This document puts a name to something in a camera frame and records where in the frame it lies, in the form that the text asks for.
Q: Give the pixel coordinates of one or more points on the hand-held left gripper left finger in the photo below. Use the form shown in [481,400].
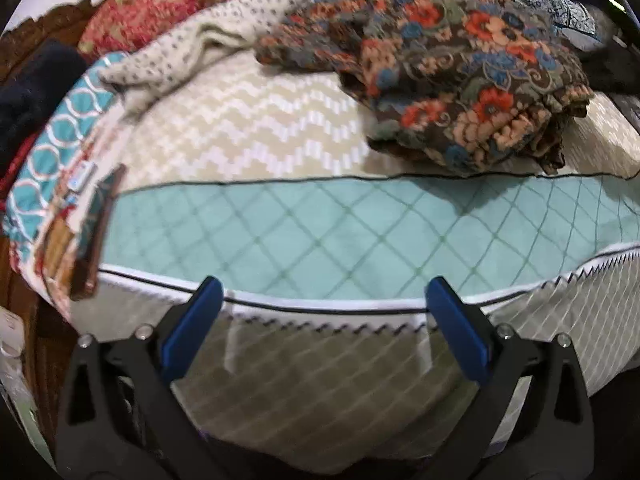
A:
[192,330]

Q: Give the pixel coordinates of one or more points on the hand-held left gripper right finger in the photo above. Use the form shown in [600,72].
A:
[460,327]

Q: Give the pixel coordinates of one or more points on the brown floral garment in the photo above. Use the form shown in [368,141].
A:
[450,60]

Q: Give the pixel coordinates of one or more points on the teal quilted mattress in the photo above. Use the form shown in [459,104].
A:
[300,230]

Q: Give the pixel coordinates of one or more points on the white plastic object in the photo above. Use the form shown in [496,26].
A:
[11,335]

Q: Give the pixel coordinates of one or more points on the beige chevron bed cover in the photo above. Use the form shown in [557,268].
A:
[250,120]

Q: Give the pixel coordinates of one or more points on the teal patterned patchwork cloth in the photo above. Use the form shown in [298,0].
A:
[55,145]

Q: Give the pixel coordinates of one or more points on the dark cloth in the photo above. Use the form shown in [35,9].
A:
[35,95]

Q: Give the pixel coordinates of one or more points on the cream dotted blanket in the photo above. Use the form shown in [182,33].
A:
[200,35]

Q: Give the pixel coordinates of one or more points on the black cloth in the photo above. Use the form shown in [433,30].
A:
[612,60]

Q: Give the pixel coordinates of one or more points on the red floral quilt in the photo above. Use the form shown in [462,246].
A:
[165,0]

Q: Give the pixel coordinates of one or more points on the carved wooden headboard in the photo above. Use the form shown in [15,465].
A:
[50,25]

